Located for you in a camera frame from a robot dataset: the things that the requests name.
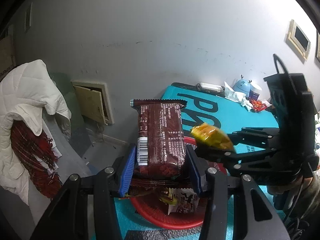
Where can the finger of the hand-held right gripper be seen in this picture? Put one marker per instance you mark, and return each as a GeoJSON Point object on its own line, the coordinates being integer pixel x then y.
{"type": "Point", "coordinates": [255, 135]}
{"type": "Point", "coordinates": [235, 160]}

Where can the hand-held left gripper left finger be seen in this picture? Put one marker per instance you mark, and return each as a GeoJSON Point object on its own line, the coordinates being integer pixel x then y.
{"type": "Point", "coordinates": [128, 170]}

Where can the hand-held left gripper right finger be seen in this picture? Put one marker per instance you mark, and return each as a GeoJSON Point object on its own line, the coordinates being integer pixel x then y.
{"type": "Point", "coordinates": [193, 172]}

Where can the white red-print snack packet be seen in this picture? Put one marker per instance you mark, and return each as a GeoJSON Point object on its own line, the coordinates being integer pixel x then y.
{"type": "Point", "coordinates": [183, 202]}

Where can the dark brown snack packet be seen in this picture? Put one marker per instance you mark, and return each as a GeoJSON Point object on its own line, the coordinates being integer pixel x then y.
{"type": "Point", "coordinates": [160, 135]}

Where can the red mesh plastic basket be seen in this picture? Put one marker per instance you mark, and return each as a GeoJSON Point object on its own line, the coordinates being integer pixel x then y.
{"type": "Point", "coordinates": [160, 217]}

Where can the person's right forearm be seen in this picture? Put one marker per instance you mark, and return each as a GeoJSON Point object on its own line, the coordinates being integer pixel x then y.
{"type": "Point", "coordinates": [310, 195]}

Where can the red orange wrappers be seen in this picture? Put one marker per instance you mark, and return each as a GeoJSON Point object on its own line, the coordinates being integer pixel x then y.
{"type": "Point", "coordinates": [258, 105]}

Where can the crumpled white paper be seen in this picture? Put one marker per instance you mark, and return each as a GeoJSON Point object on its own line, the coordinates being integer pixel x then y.
{"type": "Point", "coordinates": [247, 103]}

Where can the teal bubble mat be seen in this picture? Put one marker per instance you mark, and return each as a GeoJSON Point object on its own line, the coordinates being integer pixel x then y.
{"type": "Point", "coordinates": [225, 115]}

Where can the white jar purple label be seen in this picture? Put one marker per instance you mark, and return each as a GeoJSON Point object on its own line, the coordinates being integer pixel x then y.
{"type": "Point", "coordinates": [255, 92]}

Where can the white tissue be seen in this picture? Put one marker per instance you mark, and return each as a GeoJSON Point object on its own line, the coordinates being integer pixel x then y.
{"type": "Point", "coordinates": [233, 93]}

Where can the blue deer humidifier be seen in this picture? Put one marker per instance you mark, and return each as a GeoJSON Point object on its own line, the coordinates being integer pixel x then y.
{"type": "Point", "coordinates": [241, 86]}

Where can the grey chair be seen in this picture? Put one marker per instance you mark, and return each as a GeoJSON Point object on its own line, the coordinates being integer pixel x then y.
{"type": "Point", "coordinates": [70, 152]}

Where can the white flat case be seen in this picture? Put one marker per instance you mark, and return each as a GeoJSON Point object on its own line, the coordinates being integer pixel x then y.
{"type": "Point", "coordinates": [210, 86]}

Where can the red plaid scarf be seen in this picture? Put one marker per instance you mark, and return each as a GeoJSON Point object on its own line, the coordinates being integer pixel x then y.
{"type": "Point", "coordinates": [32, 155]}

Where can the white quilted blanket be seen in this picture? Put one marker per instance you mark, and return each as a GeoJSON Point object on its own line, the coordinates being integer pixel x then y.
{"type": "Point", "coordinates": [30, 87]}

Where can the wall hatch wooden panel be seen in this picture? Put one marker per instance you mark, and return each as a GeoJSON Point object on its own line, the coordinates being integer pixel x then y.
{"type": "Point", "coordinates": [90, 102]}

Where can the gold picture frame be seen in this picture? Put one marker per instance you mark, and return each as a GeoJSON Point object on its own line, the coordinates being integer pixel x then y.
{"type": "Point", "coordinates": [318, 47]}

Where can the cream picture frame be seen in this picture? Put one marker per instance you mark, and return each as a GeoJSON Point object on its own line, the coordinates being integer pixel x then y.
{"type": "Point", "coordinates": [298, 38]}

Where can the grey wall plate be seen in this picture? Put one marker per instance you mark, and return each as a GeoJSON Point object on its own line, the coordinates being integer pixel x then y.
{"type": "Point", "coordinates": [28, 17]}

